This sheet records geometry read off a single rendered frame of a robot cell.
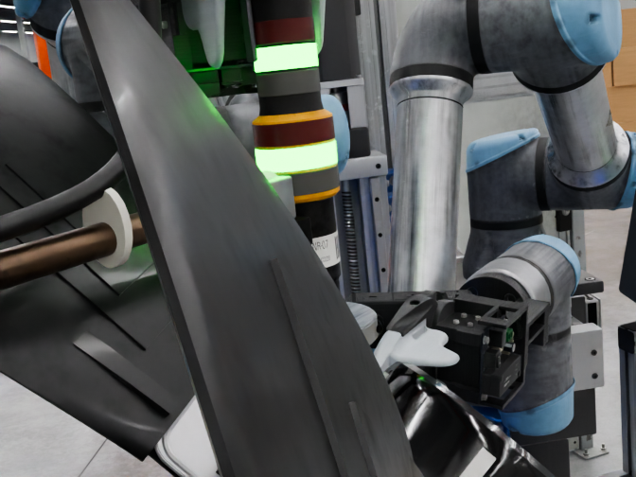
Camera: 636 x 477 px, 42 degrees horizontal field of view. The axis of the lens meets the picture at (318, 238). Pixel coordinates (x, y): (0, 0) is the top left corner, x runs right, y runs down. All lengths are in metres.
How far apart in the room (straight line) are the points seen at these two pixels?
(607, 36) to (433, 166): 0.22
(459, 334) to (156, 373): 0.33
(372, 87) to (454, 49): 0.51
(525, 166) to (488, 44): 0.40
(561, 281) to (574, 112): 0.32
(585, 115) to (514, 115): 1.56
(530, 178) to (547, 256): 0.48
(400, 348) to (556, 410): 0.29
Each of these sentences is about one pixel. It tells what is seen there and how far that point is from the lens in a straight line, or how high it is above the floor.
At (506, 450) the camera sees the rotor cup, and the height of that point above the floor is 1.25.
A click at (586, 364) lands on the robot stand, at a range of 1.28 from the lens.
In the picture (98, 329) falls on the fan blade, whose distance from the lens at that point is 0.38.
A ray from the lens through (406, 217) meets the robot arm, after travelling 0.91.
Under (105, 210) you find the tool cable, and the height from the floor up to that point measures 1.36.
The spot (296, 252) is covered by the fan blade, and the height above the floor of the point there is 1.38.
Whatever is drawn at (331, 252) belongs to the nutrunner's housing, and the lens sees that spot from 0.45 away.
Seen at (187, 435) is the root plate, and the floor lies 1.26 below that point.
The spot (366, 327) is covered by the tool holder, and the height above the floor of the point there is 1.27.
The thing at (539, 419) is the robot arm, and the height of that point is 1.04.
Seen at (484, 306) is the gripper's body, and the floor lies 1.21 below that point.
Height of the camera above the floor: 1.41
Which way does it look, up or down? 12 degrees down
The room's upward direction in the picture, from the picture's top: 6 degrees counter-clockwise
